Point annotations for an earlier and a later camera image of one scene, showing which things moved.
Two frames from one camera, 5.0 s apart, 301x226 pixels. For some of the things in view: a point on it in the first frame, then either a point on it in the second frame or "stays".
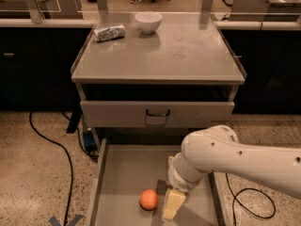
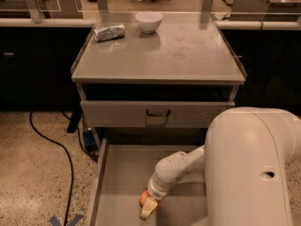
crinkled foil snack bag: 109,33 stays
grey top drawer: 157,114 stays
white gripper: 179,181 to 155,192
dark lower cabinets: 36,69 stays
